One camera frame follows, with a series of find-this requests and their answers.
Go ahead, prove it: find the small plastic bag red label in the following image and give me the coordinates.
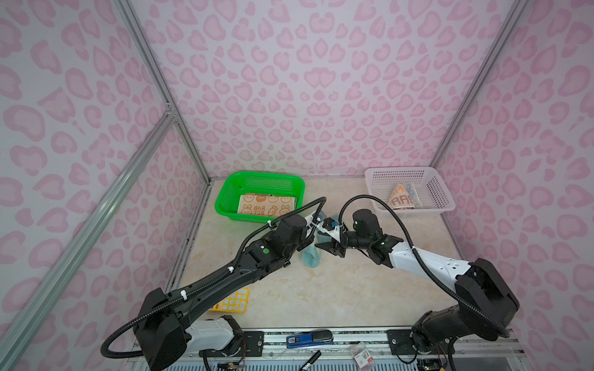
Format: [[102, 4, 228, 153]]
[[350, 343, 375, 371]]

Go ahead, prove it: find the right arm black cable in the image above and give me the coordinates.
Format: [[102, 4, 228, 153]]
[[337, 194, 511, 339]]

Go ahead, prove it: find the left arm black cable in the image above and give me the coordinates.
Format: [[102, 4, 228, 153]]
[[101, 196, 328, 371]]

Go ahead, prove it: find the black pen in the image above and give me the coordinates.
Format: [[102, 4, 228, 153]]
[[299, 350, 322, 371]]

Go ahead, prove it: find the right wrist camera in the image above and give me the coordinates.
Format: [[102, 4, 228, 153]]
[[323, 209, 384, 240]]

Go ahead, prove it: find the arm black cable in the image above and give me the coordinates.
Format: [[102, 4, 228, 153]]
[[101, 196, 328, 371], [337, 194, 511, 339]]

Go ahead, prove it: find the white plastic basket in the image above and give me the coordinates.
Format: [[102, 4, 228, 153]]
[[364, 167, 456, 218]]

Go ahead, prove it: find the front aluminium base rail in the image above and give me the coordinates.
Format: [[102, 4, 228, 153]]
[[124, 324, 530, 371]]

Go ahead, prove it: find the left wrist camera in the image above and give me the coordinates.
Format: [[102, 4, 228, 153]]
[[306, 211, 327, 231]]

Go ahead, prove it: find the white blue lettered towel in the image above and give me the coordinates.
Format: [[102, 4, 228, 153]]
[[388, 182, 422, 210]]

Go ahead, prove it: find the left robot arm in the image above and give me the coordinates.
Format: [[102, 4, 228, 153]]
[[133, 214, 314, 370]]

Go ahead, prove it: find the yellow calculator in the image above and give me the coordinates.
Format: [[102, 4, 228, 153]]
[[210, 288, 250, 314]]

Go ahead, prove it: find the blue stapler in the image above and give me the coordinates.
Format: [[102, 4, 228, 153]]
[[286, 329, 334, 349]]

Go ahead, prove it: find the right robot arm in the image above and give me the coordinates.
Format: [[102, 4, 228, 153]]
[[316, 231, 520, 354]]

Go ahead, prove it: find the green plastic basket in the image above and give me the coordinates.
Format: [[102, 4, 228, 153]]
[[215, 171, 306, 224]]

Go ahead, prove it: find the pale green towel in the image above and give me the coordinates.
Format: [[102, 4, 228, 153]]
[[301, 245, 322, 269]]

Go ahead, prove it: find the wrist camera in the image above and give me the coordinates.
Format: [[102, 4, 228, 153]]
[[306, 211, 327, 231], [323, 209, 384, 240]]

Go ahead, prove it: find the cream orange patterned towel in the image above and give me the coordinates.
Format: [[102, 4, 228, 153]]
[[238, 193, 297, 218]]

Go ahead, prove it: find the aluminium frame rail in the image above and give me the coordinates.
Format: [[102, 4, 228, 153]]
[[1, 1, 206, 370]]

